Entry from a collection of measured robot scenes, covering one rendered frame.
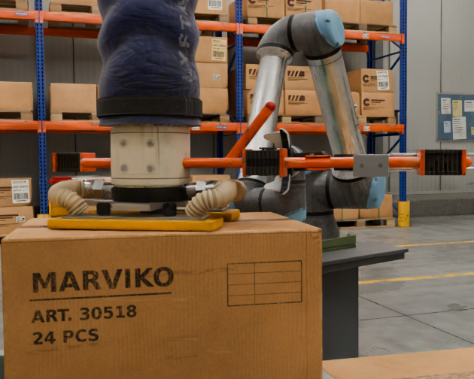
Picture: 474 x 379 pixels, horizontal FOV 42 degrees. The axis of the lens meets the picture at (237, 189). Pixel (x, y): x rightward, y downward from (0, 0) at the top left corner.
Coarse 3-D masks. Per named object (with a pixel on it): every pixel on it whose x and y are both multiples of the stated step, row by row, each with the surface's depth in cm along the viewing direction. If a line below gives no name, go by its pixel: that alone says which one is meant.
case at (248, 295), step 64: (64, 256) 111; (128, 256) 113; (192, 256) 116; (256, 256) 118; (320, 256) 121; (64, 320) 112; (128, 320) 114; (192, 320) 116; (256, 320) 119; (320, 320) 121
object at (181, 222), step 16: (96, 208) 125; (176, 208) 122; (48, 224) 122; (64, 224) 122; (80, 224) 121; (96, 224) 120; (112, 224) 120; (128, 224) 119; (144, 224) 118; (160, 224) 118; (176, 224) 117; (192, 224) 117; (208, 224) 116
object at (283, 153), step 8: (248, 152) 124; (256, 152) 123; (264, 152) 123; (272, 152) 123; (280, 152) 123; (248, 160) 125; (256, 160) 124; (264, 160) 124; (272, 160) 124; (280, 160) 123; (248, 168) 124; (256, 168) 124; (264, 168) 123; (272, 168) 123; (280, 168) 123; (248, 176) 128; (280, 176) 124
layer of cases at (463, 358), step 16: (432, 352) 171; (448, 352) 171; (464, 352) 170; (336, 368) 158; (352, 368) 158; (368, 368) 158; (384, 368) 158; (400, 368) 158; (416, 368) 157; (432, 368) 157; (448, 368) 157; (464, 368) 157
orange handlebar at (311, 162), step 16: (96, 160) 132; (192, 160) 128; (208, 160) 127; (224, 160) 127; (240, 160) 126; (288, 160) 124; (304, 160) 124; (320, 160) 123; (336, 160) 122; (352, 160) 122; (400, 160) 120; (416, 160) 120
